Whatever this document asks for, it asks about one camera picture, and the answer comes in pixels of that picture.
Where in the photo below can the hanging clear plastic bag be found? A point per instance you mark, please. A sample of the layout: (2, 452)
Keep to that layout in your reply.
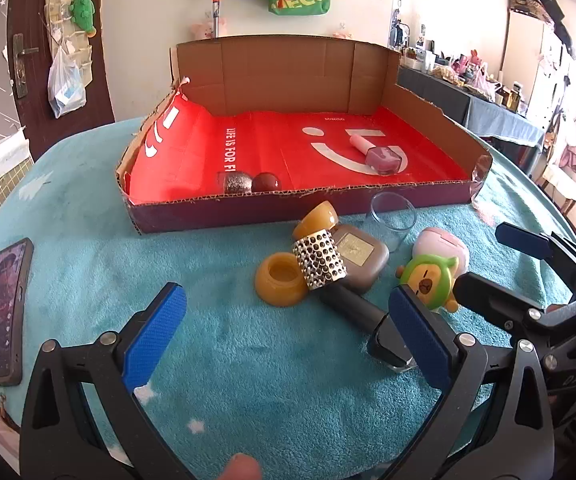
(65, 90)

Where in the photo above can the green cartoon toy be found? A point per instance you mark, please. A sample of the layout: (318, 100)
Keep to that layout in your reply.
(425, 280)

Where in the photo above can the person's left hand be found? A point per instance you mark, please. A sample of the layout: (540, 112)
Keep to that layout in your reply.
(240, 467)

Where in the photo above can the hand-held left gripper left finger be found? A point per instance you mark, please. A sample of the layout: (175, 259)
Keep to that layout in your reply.
(155, 332)

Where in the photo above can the cardboard box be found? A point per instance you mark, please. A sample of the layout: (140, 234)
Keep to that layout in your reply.
(278, 75)

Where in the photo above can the amber dome lid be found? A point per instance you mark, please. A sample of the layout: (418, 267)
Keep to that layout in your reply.
(318, 217)

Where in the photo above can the desk with blue cloth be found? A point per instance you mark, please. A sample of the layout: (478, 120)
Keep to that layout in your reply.
(493, 120)

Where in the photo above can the green plush toy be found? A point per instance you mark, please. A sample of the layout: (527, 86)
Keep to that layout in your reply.
(82, 10)

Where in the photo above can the silver studded cylinder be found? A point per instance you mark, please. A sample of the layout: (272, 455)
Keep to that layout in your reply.
(318, 260)

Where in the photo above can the clear glass cup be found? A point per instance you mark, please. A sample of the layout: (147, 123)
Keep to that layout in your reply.
(393, 230)

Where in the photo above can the pink plush toy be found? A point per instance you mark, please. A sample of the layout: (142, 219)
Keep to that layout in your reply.
(203, 29)

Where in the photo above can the black smartphone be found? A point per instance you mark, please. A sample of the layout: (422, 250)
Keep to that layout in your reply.
(3, 310)

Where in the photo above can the grey square bottle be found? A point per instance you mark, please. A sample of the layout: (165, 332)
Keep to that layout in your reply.
(368, 270)

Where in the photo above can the glitter bottle with red cap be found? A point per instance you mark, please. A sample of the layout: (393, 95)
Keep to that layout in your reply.
(240, 183)

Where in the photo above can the hanging pocket organiser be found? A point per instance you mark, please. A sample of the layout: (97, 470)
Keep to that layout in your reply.
(55, 10)

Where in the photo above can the white wardrobe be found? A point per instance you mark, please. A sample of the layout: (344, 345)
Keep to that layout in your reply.
(528, 50)

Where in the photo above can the brown wooden door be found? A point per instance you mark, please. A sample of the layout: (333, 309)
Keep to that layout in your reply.
(30, 110)

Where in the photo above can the grey tube with orange cap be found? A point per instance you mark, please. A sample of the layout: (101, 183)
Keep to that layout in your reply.
(214, 20)

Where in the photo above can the black hanging clothes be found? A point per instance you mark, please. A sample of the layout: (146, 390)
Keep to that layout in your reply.
(560, 15)

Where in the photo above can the red paper bag liner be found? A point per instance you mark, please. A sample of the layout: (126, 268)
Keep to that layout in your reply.
(268, 145)

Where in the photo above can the black nail polish bottle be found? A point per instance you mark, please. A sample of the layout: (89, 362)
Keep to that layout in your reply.
(353, 312)

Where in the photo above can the patterned storage box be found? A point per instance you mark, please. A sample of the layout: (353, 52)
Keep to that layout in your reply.
(525, 2)

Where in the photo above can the pink nail polish bottle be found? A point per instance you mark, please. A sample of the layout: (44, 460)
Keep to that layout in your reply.
(383, 157)

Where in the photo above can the pink earbud case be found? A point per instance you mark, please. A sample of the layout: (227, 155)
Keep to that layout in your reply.
(443, 245)

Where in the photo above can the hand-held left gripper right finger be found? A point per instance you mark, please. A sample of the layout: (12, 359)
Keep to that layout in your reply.
(418, 332)

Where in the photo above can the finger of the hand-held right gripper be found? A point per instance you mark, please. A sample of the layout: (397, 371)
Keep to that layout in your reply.
(488, 294)
(520, 241)

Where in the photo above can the assorted desk clutter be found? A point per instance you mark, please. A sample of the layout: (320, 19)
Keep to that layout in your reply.
(463, 70)

